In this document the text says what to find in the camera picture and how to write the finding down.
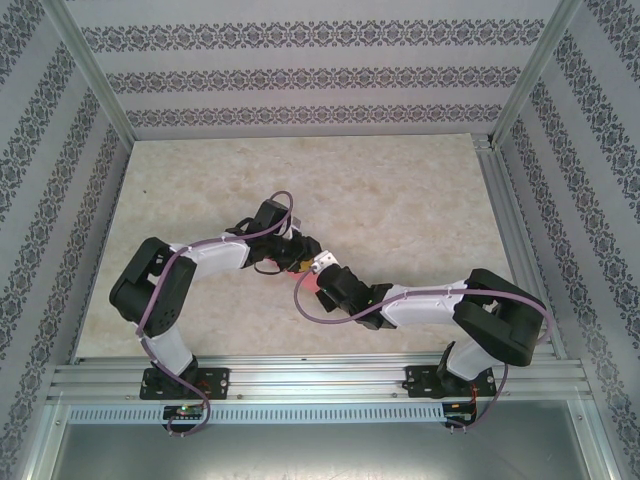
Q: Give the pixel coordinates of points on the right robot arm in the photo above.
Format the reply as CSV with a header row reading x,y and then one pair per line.
x,y
500,320

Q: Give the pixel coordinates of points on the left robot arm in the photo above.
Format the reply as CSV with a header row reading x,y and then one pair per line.
x,y
150,290

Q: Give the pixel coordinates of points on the small circuit board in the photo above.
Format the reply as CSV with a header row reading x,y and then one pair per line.
x,y
185,412
457,415

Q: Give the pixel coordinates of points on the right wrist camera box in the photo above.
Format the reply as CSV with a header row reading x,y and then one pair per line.
x,y
325,261

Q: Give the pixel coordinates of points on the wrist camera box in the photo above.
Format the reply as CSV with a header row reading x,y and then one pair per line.
x,y
325,261
297,222

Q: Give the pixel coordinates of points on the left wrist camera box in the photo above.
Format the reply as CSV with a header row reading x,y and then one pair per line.
x,y
297,222

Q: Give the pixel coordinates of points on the aluminium mounting rail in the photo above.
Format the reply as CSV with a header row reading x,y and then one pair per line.
x,y
310,375

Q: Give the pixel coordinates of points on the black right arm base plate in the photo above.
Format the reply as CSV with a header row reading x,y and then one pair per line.
x,y
417,382

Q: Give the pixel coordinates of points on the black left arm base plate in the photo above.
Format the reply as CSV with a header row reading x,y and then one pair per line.
x,y
220,382

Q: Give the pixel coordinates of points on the aluminium side rail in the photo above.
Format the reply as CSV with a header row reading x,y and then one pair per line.
x,y
505,200

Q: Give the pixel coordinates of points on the aluminium frame post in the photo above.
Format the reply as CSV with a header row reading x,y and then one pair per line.
x,y
90,70
535,70

